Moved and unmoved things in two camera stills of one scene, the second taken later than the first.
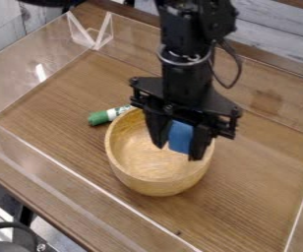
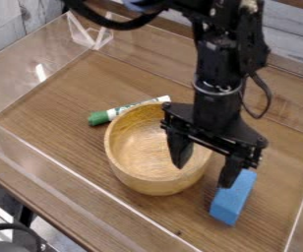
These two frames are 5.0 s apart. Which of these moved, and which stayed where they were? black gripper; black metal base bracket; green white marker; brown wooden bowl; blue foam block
Moved: black gripper; blue foam block
Stayed: green white marker; black metal base bracket; brown wooden bowl
